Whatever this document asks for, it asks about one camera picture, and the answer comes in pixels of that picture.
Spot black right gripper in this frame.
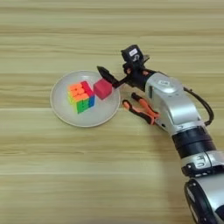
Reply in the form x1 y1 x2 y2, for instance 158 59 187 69
96 54 158 92

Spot red foam cube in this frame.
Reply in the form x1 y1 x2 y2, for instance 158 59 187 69
93 78 114 101

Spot multicolour Rubik's cube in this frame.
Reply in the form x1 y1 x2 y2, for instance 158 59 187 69
66 80 96 115

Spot orange and black pliers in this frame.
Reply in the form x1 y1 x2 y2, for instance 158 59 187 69
121 92 169 130

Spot black box with white label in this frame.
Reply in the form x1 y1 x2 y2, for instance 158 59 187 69
121 44 146 65

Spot round white plate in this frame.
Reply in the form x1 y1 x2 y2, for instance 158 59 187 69
49 69 122 129

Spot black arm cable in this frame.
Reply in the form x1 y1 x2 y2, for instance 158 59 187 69
183 87 215 127

